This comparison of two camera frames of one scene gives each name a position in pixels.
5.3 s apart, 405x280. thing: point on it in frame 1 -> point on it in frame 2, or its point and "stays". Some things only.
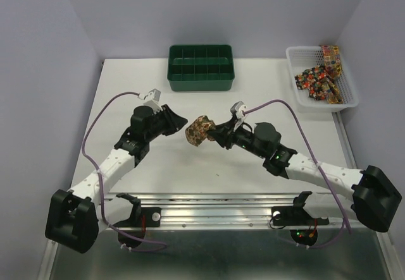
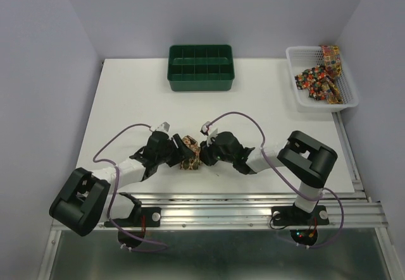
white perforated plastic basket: x=302 y=58 stays
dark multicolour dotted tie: x=312 y=79 stays
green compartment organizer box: x=200 y=67 stays
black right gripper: x=221 y=133 -> x=205 y=149
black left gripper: x=173 y=122 -> x=184 y=151
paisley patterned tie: x=196 y=132 -> x=192 y=162
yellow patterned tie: x=333 y=72 stays
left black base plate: x=143 y=217 stays
